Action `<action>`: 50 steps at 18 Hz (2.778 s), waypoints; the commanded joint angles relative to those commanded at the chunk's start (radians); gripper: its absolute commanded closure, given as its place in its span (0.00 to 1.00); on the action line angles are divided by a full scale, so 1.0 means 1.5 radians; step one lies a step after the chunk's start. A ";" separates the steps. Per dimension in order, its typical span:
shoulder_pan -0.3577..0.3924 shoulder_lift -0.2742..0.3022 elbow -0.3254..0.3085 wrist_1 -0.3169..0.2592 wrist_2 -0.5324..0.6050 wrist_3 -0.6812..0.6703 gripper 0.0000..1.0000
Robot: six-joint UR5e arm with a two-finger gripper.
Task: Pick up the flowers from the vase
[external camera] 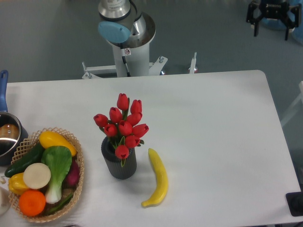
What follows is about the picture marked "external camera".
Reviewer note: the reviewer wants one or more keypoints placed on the orange fruit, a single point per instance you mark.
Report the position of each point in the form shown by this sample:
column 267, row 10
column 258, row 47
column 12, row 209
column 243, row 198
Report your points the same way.
column 32, row 203

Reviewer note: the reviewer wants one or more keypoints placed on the white frame at right edge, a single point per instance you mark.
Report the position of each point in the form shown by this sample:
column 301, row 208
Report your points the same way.
column 293, row 108

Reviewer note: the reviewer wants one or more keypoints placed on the green bok choy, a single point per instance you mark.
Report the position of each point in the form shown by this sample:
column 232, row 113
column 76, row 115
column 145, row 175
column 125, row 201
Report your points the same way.
column 58, row 159

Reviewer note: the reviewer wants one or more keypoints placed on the yellow bell pepper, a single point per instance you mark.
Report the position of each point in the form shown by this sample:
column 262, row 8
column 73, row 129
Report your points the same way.
column 17, row 184

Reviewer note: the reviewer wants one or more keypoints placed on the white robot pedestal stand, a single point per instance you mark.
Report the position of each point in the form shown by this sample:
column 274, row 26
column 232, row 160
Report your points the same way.
column 129, row 62

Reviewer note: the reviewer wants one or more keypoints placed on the dark green cucumber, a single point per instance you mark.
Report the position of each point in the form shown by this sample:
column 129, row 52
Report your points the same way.
column 31, row 157

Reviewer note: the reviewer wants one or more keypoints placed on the white round radish slice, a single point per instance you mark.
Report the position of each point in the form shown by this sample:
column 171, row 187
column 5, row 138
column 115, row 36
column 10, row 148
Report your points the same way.
column 36, row 176

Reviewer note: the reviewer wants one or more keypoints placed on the woven wicker basket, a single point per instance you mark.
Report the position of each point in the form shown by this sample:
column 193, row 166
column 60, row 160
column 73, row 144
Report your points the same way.
column 70, row 192

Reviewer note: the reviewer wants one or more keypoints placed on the green chili pepper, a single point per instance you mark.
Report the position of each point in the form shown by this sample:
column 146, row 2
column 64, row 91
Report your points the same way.
column 59, row 206

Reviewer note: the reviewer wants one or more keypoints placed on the blue plastic bag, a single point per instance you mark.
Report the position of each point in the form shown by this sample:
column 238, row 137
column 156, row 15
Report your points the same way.
column 274, row 24

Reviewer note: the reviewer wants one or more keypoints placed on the yellow plastic banana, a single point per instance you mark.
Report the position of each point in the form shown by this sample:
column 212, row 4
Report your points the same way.
column 162, row 182

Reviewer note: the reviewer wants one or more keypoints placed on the blue handled saucepan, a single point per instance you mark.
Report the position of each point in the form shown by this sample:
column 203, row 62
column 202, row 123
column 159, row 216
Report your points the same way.
column 12, row 133

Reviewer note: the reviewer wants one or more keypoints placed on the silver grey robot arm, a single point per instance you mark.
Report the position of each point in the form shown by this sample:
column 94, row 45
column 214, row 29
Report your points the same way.
column 119, row 16

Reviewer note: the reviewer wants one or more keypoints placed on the small garlic piece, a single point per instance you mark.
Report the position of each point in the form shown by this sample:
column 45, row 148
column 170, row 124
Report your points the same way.
column 2, row 180

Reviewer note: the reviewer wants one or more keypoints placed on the dark grey ribbed vase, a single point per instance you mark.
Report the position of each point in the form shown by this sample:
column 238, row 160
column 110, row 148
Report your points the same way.
column 114, row 164

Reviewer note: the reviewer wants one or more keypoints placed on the yellow squash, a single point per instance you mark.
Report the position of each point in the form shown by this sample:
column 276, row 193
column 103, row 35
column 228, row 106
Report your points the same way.
column 50, row 138

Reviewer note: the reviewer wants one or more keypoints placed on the red tulip bouquet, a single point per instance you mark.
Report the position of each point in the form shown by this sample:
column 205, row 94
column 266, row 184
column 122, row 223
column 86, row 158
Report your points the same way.
column 122, row 127

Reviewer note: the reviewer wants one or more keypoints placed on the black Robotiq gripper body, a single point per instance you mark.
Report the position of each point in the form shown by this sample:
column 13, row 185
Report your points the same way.
column 273, row 9

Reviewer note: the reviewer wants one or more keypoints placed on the black device at table edge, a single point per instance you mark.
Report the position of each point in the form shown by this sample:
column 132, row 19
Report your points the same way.
column 295, row 203

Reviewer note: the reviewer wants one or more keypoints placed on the purple red onion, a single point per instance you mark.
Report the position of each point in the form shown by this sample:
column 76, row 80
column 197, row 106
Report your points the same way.
column 73, row 176

